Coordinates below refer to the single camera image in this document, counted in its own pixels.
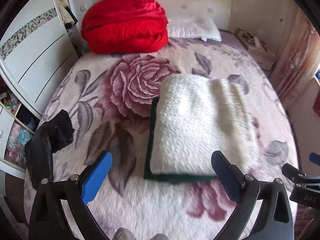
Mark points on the white pillow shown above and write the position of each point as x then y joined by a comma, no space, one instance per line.
202,28

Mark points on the white nightstand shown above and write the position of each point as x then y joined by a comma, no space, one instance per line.
257,49

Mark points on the white wardrobe drawer unit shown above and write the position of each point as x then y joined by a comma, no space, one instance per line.
17,127

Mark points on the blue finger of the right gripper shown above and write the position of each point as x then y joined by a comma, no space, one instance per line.
314,158

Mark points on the beige bed headboard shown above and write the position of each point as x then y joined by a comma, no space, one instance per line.
218,10

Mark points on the pink curtain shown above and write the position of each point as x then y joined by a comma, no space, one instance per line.
298,62

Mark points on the red quilt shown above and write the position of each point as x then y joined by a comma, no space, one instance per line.
125,26

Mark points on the black garment on bed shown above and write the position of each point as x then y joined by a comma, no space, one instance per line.
50,137

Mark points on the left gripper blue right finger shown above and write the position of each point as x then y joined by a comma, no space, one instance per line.
241,189

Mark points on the beige hanging garment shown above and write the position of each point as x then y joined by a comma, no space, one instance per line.
69,20

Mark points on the floral plush bed blanket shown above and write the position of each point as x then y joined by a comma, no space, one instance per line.
108,98

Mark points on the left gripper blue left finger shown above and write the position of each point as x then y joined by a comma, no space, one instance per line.
80,189

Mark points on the white wardrobe sliding door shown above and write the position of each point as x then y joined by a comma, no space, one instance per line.
36,54

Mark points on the cream fluffy sweater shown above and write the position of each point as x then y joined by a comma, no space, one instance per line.
196,116

